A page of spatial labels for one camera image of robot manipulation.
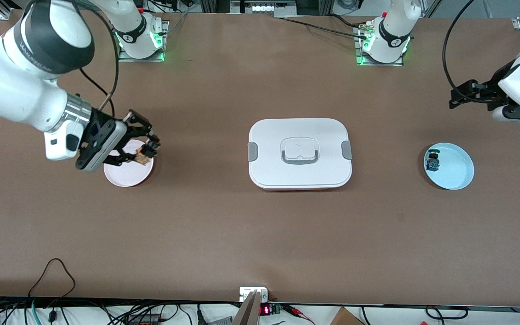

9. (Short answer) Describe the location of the pink round plate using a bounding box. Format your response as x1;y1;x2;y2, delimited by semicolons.
103;139;154;188

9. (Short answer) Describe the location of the short black table cable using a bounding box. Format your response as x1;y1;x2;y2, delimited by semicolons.
330;14;362;28

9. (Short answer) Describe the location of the brown cardboard piece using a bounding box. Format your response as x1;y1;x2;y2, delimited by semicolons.
330;307;364;325

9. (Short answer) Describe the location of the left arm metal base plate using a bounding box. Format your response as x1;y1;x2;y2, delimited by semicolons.
354;23;404;67

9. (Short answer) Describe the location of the long black table cable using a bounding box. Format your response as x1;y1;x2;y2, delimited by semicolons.
279;17;368;37

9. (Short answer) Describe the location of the white lunch box with handle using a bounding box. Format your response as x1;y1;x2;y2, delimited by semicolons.
247;118;353;191

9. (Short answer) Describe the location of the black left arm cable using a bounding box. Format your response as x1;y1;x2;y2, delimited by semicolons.
442;0;504;104

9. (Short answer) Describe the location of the grey aluminium bar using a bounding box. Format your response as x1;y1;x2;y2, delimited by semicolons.
232;291;261;325

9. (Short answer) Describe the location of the green and blue switch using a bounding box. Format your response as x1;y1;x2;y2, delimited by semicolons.
426;149;441;172

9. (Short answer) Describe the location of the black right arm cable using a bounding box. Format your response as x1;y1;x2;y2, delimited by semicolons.
73;0;121;119

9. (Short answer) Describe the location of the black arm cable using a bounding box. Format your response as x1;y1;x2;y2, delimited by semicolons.
442;0;504;104
73;0;121;119

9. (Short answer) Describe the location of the black cable under table edge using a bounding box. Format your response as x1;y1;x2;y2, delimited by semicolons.
425;306;469;320

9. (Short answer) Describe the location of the thin black looped cable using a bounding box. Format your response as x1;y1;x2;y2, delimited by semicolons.
28;258;76;312

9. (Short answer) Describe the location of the light blue round plate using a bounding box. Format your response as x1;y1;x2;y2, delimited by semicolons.
423;143;475;190

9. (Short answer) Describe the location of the aluminium frame rail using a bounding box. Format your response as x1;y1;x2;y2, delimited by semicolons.
229;0;297;18

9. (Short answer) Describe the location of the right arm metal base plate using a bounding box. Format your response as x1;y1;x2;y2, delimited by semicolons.
118;20;170;63

